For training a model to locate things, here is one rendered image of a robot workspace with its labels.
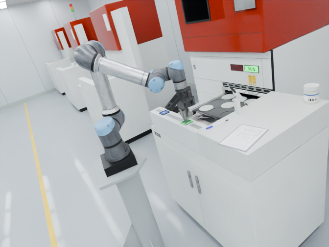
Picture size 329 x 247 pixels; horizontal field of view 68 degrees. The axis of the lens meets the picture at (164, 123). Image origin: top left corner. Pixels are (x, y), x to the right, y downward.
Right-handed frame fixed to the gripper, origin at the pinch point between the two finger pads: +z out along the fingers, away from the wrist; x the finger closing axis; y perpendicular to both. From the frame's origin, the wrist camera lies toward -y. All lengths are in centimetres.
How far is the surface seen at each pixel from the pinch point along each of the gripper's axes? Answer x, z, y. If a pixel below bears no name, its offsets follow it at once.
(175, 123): 6.0, 1.7, -4.0
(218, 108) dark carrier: 8.3, 7.5, 32.5
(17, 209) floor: 172, 97, -137
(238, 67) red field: 11, -13, 58
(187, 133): -6.2, 4.6, -4.0
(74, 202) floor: 128, 97, -81
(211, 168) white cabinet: -22.4, 21.8, -4.0
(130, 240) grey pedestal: 20, 78, -54
